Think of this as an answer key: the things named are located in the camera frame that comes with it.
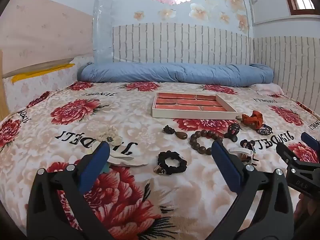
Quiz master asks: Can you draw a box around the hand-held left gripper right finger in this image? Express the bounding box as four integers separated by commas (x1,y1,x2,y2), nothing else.
211,140,294,240

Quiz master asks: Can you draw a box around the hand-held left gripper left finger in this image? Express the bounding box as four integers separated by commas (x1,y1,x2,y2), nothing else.
26,142,118,240

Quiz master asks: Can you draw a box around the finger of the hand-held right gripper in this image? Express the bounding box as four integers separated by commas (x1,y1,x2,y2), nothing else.
276,143,302,167
301,132,320,157

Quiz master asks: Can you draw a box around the teal hair clip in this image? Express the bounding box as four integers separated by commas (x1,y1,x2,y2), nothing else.
100,161,112,175

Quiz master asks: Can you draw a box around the white band with round charm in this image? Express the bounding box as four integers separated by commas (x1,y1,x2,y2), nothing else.
228,147,253,165

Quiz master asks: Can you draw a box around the cream leaf hair clip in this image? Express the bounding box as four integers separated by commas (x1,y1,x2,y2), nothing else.
87,145,149,167

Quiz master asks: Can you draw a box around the black cord bracelet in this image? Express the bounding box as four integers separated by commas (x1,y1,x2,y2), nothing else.
256,124,273,137

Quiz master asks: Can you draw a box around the white flower hair clip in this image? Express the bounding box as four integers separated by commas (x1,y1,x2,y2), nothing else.
96,126,123,146

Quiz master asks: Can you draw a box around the black hair claw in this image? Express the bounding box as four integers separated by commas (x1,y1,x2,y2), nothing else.
226,123,241,142

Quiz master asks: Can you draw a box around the wooden bead bracelet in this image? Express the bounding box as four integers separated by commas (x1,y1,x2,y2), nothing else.
189,129,223,156

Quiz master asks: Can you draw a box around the orange scrunchie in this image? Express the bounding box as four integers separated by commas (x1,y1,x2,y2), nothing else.
240,110,265,131

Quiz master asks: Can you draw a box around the black scrunchie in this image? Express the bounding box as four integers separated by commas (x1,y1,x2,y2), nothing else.
153,150,188,176

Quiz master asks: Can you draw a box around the brown teardrop pendant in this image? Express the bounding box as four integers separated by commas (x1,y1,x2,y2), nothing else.
163,125,188,140

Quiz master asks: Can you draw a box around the white tray with brick pattern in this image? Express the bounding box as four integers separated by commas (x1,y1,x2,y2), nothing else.
152,92,239,120

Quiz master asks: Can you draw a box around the person's right hand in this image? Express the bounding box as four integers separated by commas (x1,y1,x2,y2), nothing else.
294,192,320,230

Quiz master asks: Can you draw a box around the red floral printed blanket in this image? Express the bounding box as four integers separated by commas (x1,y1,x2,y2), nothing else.
0,80,320,240

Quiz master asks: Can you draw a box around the blue rolled quilt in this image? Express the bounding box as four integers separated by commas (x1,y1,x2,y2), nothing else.
77,62,274,84

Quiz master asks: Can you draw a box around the yellow cloth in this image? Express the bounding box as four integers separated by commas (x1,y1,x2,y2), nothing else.
12,64,76,83

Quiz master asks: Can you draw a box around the wooden board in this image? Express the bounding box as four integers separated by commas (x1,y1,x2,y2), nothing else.
2,57,75,78

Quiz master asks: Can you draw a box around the clear plastic sheet roll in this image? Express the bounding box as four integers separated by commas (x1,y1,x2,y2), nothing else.
91,0,113,63

